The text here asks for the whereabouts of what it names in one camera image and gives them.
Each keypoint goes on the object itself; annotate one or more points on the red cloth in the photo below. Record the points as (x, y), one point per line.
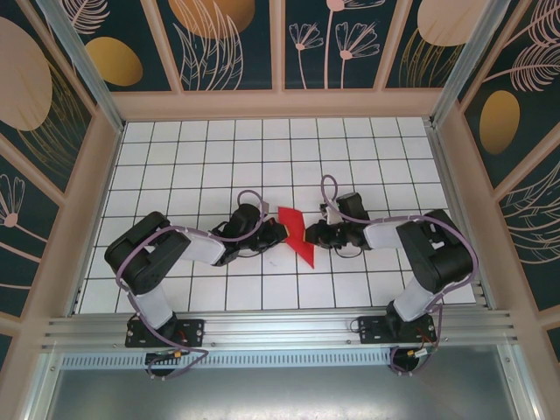
(299, 245)

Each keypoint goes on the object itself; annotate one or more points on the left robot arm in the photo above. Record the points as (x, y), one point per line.
(203, 249)

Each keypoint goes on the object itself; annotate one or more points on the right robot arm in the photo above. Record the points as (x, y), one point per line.
(380, 234)

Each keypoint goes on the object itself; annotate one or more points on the grey metal sheet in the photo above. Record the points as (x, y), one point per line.
(280, 394)

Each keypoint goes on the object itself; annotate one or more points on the aluminium rail beam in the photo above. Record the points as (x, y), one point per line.
(280, 328)

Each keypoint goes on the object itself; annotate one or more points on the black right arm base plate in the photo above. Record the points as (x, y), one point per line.
(372, 328)

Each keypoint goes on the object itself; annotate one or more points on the aluminium side rail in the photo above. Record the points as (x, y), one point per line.
(459, 219)

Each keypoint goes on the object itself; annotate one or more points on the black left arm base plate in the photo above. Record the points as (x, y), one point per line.
(192, 330)

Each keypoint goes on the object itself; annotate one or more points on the aluminium frame post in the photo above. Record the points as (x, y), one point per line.
(466, 65)
(87, 72)

